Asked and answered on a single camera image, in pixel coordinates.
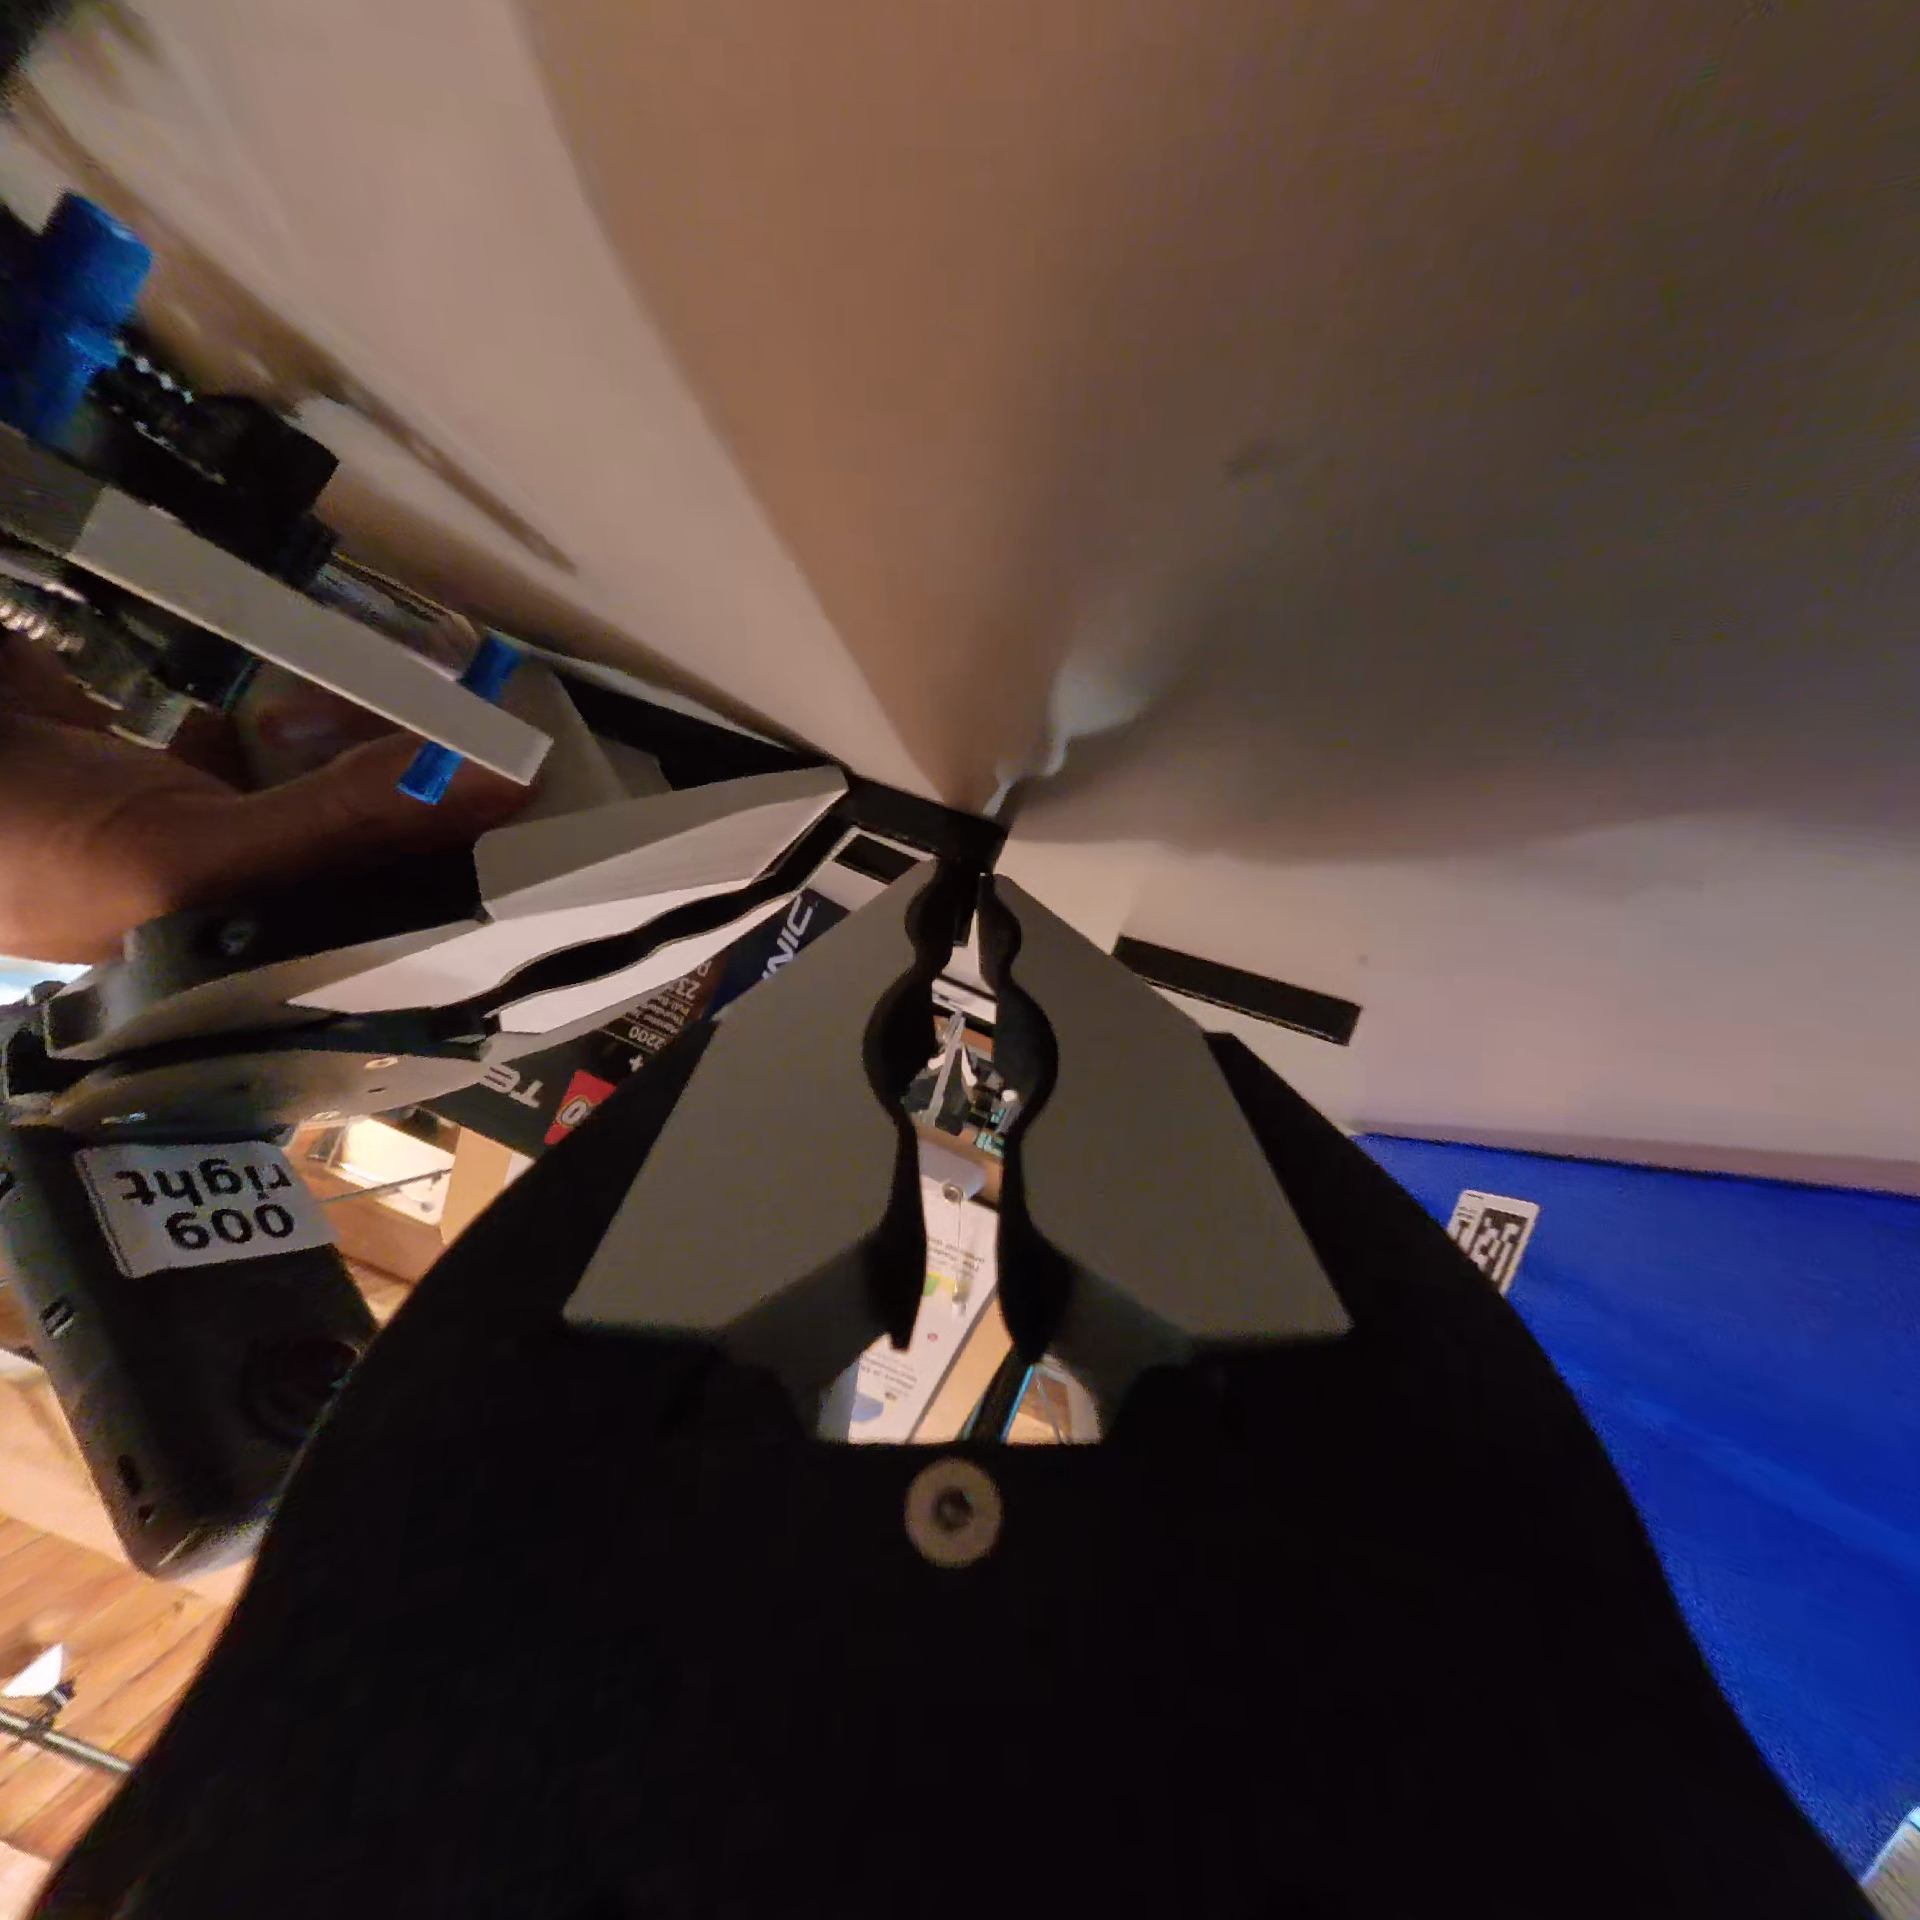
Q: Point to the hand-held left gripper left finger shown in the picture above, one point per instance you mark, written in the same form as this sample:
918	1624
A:
735	1214

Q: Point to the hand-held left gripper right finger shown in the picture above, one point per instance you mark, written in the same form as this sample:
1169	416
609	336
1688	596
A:
1185	1214

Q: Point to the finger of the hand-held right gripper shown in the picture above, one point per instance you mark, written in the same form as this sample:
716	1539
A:
646	856
452	968

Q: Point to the grey black toy brick assembly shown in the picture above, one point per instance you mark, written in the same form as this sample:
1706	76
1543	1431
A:
225	569

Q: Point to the blue parts bin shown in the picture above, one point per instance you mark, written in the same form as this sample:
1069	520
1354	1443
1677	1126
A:
1725	1424

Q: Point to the grey desk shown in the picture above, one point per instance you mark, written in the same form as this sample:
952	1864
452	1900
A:
1201	452

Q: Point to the person's right hand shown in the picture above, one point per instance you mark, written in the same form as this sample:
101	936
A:
182	839

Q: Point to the black toy set box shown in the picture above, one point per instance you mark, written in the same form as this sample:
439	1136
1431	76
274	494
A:
662	1037

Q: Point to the white printed instruction sheet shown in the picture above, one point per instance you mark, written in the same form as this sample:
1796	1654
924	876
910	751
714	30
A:
922	1307

